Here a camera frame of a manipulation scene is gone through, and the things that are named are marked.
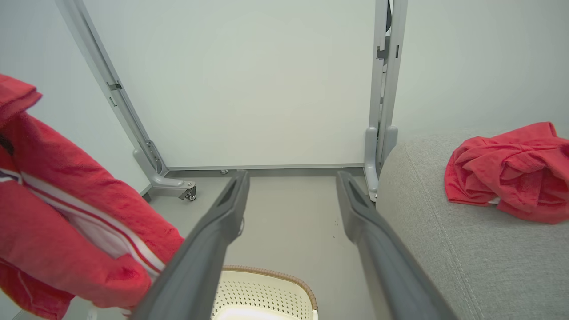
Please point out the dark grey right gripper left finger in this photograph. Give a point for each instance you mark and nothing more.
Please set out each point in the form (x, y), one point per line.
(200, 253)

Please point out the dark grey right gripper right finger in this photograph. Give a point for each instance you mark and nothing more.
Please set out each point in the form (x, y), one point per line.
(391, 271)

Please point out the plain red garment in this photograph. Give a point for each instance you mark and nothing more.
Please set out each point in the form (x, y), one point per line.
(511, 178)

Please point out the red garment with white stripes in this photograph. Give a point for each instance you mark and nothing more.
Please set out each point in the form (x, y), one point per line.
(66, 155)

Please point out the black caster wheel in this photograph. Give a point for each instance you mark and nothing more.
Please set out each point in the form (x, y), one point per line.
(192, 196)

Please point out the cream perforated laundry basket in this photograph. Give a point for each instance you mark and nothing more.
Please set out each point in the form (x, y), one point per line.
(266, 293)

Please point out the grey panel foot bracket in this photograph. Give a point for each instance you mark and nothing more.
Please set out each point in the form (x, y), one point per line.
(370, 151)
(166, 182)

